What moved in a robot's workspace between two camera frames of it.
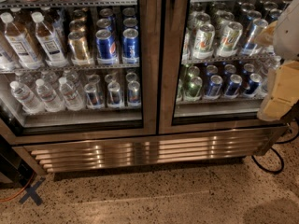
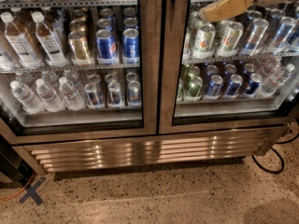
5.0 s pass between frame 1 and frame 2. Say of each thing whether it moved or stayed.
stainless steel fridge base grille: stayed
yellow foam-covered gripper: moved
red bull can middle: stayed
